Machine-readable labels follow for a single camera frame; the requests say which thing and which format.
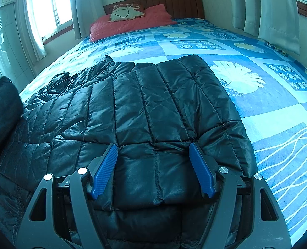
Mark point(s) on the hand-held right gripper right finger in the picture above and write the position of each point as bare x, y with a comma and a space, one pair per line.
201, 171

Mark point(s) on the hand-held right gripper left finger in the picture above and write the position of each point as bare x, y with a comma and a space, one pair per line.
105, 171

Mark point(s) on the black puffer jacket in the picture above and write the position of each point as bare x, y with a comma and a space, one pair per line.
143, 109

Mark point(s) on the blue printed bed sheet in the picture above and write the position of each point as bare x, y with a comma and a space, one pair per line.
272, 109

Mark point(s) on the red pillow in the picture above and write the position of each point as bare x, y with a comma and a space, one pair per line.
132, 26

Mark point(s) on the white sheer curtain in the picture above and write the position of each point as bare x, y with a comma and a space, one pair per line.
278, 13
31, 39

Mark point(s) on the cream printed pillow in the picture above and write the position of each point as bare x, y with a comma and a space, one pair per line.
124, 13

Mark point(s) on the frosted glass wardrobe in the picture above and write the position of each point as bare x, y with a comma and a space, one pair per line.
5, 44

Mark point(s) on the wooden headboard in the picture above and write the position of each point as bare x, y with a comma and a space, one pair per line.
184, 6

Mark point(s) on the grey curtain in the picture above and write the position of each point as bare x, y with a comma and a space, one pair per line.
244, 5
87, 5

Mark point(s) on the large window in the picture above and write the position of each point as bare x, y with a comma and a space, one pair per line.
48, 5

